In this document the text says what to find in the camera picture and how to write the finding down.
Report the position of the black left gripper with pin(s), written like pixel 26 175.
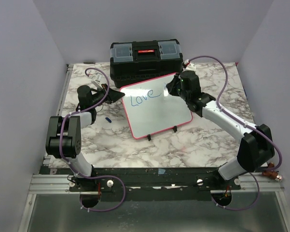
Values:
pixel 113 95

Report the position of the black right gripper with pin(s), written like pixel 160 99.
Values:
pixel 171 86

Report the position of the pink framed whiteboard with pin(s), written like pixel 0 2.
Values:
pixel 150 109

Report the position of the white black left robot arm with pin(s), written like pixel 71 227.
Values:
pixel 64 139

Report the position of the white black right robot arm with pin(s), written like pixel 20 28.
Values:
pixel 255 148

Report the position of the black plastic toolbox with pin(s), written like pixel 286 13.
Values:
pixel 135 62

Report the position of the blue tape piece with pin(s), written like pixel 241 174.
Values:
pixel 161 171

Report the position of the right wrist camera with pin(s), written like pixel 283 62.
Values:
pixel 188 66

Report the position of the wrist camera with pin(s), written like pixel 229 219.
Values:
pixel 96 80
pixel 188 66

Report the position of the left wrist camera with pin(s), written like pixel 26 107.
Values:
pixel 96 80

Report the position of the aluminium frame rail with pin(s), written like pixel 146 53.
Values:
pixel 49 160

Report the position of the black mounting rail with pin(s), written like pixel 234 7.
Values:
pixel 139 184

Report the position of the red brown cable connector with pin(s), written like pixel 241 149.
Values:
pixel 274 175

